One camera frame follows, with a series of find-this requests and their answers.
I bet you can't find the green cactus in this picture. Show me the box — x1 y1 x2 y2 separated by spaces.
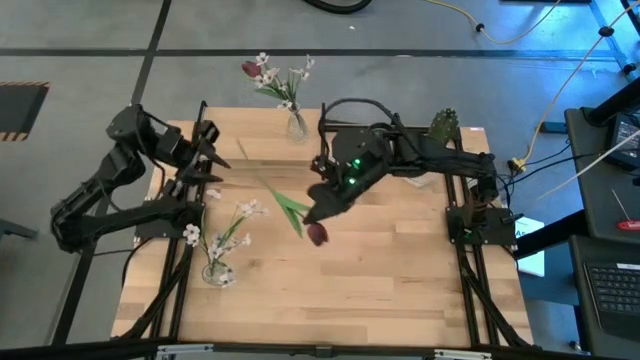
427 107 461 147

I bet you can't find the pink tulip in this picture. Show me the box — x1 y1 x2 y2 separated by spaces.
241 59 301 114

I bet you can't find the white cable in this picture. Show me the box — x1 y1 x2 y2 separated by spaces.
537 130 640 200

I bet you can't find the dark red tulip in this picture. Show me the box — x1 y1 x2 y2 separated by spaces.
235 138 330 248

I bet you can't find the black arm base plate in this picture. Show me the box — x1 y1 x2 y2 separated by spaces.
446 205 517 246
134 199 206 240

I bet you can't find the white flower bunch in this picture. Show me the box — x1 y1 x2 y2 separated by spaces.
252 51 317 112
182 187 271 289

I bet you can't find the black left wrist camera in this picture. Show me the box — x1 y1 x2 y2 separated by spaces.
198 119 221 145

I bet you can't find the clear glass vase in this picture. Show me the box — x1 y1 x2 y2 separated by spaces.
200 259 237 290
285 107 310 144

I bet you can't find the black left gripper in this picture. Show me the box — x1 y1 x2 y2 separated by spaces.
167 127 232 185

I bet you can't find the black aluminium frame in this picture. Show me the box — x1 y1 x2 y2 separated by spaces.
444 127 534 349
119 101 209 342

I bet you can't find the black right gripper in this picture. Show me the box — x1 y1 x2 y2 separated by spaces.
302 128 391 224

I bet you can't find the yellow cable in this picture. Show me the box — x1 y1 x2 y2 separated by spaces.
424 0 564 45

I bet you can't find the white paper box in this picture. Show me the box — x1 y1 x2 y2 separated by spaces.
514 216 546 278

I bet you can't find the black hose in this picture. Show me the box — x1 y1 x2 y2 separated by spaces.
302 0 374 15

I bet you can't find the black hazard-striped floor mat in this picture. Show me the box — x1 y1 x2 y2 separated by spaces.
0 81 51 143

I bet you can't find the beige cable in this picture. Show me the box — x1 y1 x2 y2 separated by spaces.
508 0 640 172

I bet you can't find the black laptop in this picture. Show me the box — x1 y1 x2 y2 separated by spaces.
569 234 640 359

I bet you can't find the black tablet device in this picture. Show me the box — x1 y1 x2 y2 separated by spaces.
604 112 640 171

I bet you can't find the black edge rail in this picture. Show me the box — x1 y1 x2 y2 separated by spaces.
0 338 640 360

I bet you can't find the grey chair leg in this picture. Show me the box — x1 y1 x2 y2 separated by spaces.
0 218 39 241

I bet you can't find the black desk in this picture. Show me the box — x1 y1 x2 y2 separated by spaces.
564 74 640 246

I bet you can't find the red-handled screwdriver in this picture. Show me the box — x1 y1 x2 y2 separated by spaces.
610 188 640 232

